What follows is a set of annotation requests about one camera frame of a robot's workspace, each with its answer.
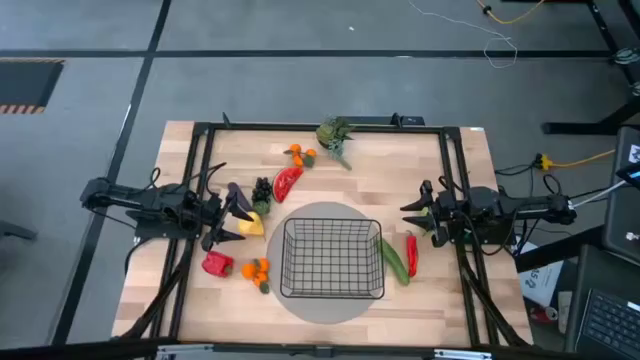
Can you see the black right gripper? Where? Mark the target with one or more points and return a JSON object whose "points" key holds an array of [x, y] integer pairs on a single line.
{"points": [[452, 215]]}

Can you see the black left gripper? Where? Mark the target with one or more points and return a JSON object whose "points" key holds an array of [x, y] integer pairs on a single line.
{"points": [[205, 215]]}

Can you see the yellow pear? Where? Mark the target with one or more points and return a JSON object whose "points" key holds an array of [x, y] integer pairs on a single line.
{"points": [[252, 226]]}

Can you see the dark purple eggplant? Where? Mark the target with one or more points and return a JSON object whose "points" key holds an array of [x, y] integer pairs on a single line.
{"points": [[239, 196]]}

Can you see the red bell pepper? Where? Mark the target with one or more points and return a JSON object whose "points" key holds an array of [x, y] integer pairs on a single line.
{"points": [[216, 263]]}

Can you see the red chili pepper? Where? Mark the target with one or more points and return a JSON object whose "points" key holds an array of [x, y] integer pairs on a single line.
{"points": [[412, 255]]}

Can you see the dark grape bunch with leaves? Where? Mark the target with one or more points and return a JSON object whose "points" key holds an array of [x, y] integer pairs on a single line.
{"points": [[261, 192]]}

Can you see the orange mandarin cluster with leaves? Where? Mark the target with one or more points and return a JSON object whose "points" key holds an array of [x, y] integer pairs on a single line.
{"points": [[295, 148], [249, 270]]}

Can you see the green cucumber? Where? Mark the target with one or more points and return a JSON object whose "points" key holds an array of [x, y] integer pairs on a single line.
{"points": [[395, 262]]}

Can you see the red watermelon slice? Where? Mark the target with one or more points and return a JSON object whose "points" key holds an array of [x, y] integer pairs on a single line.
{"points": [[285, 184]]}

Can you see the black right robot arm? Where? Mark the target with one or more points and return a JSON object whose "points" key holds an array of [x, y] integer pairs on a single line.
{"points": [[525, 207]]}

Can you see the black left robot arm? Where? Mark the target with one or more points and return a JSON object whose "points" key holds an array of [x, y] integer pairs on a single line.
{"points": [[150, 200]]}

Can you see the small green fruit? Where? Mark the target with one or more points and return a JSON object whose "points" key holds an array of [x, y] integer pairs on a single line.
{"points": [[424, 212]]}

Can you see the green succulent plant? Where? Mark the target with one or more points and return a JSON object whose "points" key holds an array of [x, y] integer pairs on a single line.
{"points": [[327, 132]]}

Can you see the round grey placemat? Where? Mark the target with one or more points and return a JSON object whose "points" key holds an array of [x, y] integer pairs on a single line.
{"points": [[320, 311]]}

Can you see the white paper sheet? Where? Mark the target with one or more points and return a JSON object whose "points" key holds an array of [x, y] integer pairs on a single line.
{"points": [[542, 280]]}

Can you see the black desk crossbar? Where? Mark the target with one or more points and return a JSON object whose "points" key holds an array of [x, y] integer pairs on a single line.
{"points": [[560, 247]]}

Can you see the black bar with silver brackets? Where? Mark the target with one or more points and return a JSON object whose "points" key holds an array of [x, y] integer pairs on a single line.
{"points": [[320, 351]]}

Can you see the red drink can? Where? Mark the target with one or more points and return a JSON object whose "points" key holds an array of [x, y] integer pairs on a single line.
{"points": [[544, 314]]}

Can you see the dark grey computer case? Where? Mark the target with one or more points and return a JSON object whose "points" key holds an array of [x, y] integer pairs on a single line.
{"points": [[622, 215]]}

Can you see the black furniture foot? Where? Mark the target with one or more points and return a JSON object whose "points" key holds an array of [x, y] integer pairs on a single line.
{"points": [[17, 231]]}

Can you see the phone with blue screen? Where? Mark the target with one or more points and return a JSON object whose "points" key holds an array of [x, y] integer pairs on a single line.
{"points": [[631, 174]]}

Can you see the dark laptop keyboard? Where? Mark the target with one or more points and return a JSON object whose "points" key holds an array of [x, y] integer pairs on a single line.
{"points": [[610, 320]]}

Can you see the black floor hatch striped edge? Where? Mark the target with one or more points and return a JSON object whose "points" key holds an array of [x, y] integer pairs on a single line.
{"points": [[25, 82]]}

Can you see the black metal table frame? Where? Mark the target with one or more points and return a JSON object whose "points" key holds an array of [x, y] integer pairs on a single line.
{"points": [[250, 128]]}

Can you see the black desk leg frame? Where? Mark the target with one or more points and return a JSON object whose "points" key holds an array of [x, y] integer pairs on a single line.
{"points": [[575, 128]]}

